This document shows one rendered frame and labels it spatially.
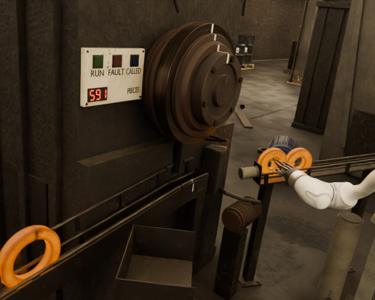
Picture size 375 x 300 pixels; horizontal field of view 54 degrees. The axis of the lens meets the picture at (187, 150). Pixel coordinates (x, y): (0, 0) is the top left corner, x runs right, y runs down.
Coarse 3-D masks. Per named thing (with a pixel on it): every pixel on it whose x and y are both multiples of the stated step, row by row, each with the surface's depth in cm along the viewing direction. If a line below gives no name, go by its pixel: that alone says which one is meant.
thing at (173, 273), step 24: (144, 240) 120; (168, 240) 120; (192, 240) 119; (120, 264) 99; (144, 264) 118; (168, 264) 119; (120, 288) 95; (144, 288) 94; (168, 288) 94; (192, 288) 94
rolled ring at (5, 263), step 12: (24, 228) 101; (36, 228) 102; (48, 228) 106; (12, 240) 98; (24, 240) 99; (48, 240) 106; (0, 252) 97; (12, 252) 97; (48, 252) 109; (0, 264) 96; (12, 264) 98; (48, 264) 108; (12, 276) 99; (24, 276) 105
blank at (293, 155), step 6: (294, 150) 188; (300, 150) 187; (306, 150) 188; (288, 156) 188; (294, 156) 187; (300, 156) 188; (306, 156) 190; (288, 162) 188; (294, 162) 189; (306, 162) 191
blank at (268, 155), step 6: (270, 150) 182; (276, 150) 182; (264, 156) 181; (270, 156) 182; (276, 156) 184; (282, 156) 185; (258, 162) 184; (264, 162) 183; (264, 168) 184; (270, 168) 187; (276, 174) 188
